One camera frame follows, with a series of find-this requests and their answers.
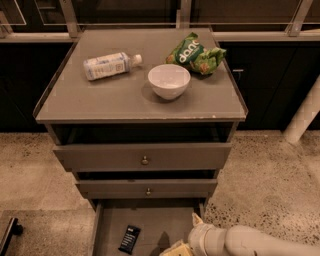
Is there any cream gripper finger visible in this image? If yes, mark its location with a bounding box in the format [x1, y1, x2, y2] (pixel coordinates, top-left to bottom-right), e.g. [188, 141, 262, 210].
[192, 213, 203, 226]
[159, 240, 193, 256]

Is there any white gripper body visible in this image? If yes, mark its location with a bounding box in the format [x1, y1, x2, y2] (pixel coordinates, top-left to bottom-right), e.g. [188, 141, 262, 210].
[188, 223, 230, 256]

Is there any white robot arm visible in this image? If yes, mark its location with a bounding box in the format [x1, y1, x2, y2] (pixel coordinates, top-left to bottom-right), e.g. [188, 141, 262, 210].
[159, 77, 320, 256]

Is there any grey middle drawer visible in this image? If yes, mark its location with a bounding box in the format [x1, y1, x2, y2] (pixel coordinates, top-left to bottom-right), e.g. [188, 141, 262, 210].
[76, 179, 217, 199]

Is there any grey top drawer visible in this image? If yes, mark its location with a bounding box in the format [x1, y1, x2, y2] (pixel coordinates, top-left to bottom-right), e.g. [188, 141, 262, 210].
[54, 143, 231, 172]

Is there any grey drawer cabinet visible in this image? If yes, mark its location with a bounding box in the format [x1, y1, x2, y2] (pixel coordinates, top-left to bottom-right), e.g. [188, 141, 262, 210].
[32, 27, 249, 256]

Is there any white ceramic bowl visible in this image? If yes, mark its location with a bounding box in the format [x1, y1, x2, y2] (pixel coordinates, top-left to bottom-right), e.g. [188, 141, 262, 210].
[148, 64, 191, 100]

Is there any black caster wheel base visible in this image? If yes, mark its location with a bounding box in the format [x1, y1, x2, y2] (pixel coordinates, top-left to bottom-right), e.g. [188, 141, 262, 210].
[0, 217, 23, 256]

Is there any green snack bag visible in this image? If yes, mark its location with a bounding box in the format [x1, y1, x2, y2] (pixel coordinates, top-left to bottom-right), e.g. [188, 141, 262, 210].
[166, 33, 226, 75]

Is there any white plastic drink bottle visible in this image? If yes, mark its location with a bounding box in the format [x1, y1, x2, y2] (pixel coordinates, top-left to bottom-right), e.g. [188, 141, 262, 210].
[83, 52, 143, 81]

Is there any metal railing frame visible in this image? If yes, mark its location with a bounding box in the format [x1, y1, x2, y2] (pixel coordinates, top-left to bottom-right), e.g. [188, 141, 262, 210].
[0, 0, 320, 42]

